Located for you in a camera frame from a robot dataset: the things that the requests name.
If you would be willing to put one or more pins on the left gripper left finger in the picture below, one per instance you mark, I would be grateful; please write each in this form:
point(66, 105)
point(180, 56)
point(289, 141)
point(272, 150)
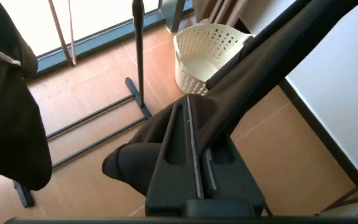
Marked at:
point(172, 180)

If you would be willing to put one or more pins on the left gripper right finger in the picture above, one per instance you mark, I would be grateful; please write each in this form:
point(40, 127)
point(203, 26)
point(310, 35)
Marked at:
point(235, 183)

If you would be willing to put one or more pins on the black garment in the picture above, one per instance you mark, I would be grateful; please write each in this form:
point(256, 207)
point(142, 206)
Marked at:
point(259, 68)
point(8, 124)

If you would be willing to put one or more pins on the pink clothes hanger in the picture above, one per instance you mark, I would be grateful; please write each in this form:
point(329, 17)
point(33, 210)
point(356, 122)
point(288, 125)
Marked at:
point(60, 31)

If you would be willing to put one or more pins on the white laundry basket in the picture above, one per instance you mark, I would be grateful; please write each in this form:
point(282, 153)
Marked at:
point(197, 62)

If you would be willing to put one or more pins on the black clothes rack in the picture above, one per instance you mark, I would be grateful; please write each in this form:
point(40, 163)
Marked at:
point(139, 46)

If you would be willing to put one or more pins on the brown curtain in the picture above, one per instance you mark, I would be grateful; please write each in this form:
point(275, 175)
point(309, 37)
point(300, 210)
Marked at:
point(213, 9)

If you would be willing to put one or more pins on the window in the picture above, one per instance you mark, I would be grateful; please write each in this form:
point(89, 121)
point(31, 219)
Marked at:
point(104, 18)

